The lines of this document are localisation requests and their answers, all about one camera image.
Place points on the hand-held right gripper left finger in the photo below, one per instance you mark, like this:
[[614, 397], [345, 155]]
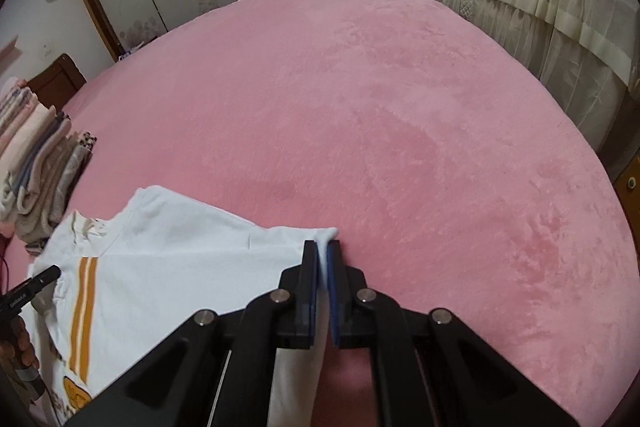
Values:
[[312, 287]]

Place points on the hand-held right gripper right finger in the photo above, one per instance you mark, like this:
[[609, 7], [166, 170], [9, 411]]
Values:
[[334, 297]]

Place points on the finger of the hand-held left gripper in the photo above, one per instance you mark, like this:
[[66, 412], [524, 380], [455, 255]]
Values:
[[46, 277]]

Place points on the white sweatshirt with orange stripes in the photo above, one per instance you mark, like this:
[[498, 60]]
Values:
[[175, 257]]

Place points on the stack of folded clothes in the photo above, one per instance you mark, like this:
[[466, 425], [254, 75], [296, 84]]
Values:
[[35, 157]]

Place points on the person's left hand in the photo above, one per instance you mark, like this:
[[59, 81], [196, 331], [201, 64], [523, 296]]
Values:
[[22, 342]]

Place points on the pink fleece blanket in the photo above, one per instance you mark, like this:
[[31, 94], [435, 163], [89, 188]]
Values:
[[400, 132]]

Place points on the dark wooden headboard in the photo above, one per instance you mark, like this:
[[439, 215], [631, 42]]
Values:
[[60, 82]]

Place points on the white wall outlet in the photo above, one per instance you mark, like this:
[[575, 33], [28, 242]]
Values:
[[47, 51]]

